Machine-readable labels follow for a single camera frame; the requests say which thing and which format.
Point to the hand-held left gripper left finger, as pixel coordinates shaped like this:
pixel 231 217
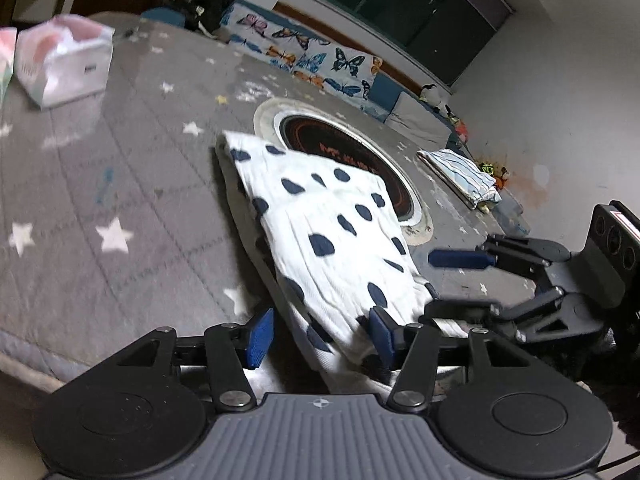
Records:
pixel 260 339

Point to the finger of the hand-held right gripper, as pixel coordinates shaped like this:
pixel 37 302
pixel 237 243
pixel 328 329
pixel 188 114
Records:
pixel 460 310
pixel 460 259

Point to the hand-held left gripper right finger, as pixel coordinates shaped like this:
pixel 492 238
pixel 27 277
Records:
pixel 380 341

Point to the white navy-dotted garment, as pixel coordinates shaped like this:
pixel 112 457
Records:
pixel 330 230

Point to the clear plastic storage box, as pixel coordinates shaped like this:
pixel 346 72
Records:
pixel 510 215

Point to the folded blue striped blanket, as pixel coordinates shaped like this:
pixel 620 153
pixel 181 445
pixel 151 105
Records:
pixel 460 175

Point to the brown bear plush toy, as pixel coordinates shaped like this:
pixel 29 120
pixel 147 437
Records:
pixel 495 171

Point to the orange pink plush toy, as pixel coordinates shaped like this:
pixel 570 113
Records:
pixel 463 131

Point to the black white plush toy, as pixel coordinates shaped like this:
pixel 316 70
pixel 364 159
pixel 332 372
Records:
pixel 453 116

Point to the grey cushion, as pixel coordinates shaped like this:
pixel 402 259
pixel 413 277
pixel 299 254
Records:
pixel 417 120

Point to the round built-in induction cooker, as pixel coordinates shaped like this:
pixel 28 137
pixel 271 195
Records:
pixel 345 155

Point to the panda plush toy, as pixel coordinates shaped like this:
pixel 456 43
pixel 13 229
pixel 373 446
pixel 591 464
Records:
pixel 434 96

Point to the blue sofa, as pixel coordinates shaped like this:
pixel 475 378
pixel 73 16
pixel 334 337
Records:
pixel 385 90

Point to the grey star-print table cover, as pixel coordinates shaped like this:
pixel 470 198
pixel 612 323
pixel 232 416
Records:
pixel 125 185

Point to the butterfly print cushion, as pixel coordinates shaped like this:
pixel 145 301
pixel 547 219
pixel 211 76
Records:
pixel 345 67
pixel 265 35

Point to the green-framed window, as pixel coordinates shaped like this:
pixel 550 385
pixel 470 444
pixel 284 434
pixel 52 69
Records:
pixel 410 5

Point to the black jacket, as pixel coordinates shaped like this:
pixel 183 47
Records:
pixel 207 5

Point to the white pink tissue bag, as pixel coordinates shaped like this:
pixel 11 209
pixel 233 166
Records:
pixel 65 62

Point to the pink white packet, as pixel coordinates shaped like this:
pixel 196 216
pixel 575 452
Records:
pixel 7 62

